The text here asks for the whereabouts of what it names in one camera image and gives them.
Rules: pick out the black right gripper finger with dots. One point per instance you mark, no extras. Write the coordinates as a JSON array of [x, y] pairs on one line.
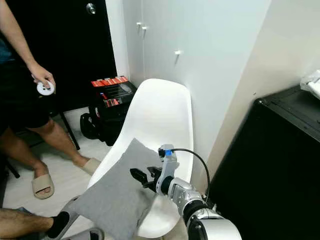
[[154, 170], [139, 175]]

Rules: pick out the grey pillow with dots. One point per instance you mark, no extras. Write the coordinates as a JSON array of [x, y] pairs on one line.
[[115, 195]]

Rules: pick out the white round controller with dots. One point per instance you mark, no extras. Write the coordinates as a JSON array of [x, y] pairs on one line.
[[46, 88]]

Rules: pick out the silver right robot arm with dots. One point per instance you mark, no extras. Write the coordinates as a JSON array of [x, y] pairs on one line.
[[217, 227]]

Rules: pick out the person bare forearm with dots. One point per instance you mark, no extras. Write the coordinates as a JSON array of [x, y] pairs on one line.
[[20, 37]]

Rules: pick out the white plastic chair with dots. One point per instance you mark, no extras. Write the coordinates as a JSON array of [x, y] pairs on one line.
[[165, 115]]

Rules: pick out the person hand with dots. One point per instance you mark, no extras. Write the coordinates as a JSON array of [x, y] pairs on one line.
[[41, 74]]

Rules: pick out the beige slide sandal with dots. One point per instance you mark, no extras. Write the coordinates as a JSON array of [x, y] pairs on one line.
[[42, 186], [92, 165]]

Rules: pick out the black bag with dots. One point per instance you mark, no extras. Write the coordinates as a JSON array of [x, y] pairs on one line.
[[100, 127]]

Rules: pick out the grey slipper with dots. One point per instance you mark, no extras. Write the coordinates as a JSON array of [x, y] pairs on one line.
[[75, 204]]

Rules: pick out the black stool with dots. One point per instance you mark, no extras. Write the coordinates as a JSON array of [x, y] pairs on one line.
[[70, 131]]

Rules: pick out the person bare leg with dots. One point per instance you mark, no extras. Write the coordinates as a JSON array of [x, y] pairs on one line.
[[60, 140], [20, 150]]

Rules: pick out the red and black box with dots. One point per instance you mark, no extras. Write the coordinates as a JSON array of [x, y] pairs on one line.
[[112, 90]]

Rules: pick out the black sock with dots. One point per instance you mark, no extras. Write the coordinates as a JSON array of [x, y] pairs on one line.
[[60, 224]]

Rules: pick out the black cabinet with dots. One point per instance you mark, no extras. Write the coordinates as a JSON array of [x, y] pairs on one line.
[[270, 165]]

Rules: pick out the white wardrobe knob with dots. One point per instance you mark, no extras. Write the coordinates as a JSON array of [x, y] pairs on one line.
[[145, 28], [177, 52], [139, 24]]

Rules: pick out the hairy bare leg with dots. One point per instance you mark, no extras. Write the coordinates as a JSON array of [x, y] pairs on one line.
[[20, 222]]

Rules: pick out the black shorts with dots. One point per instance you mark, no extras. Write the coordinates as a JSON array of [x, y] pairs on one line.
[[20, 100]]

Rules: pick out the white wardrobe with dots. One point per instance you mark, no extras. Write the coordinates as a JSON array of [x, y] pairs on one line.
[[220, 45]]

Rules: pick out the black door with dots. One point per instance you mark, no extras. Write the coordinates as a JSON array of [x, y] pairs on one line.
[[70, 45]]

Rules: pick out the silver door knob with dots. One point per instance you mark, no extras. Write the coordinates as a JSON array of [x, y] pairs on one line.
[[90, 8]]

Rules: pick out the blue shirt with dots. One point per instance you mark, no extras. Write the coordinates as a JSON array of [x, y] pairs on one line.
[[4, 52]]

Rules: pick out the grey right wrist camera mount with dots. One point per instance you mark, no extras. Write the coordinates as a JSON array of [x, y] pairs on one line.
[[169, 161]]

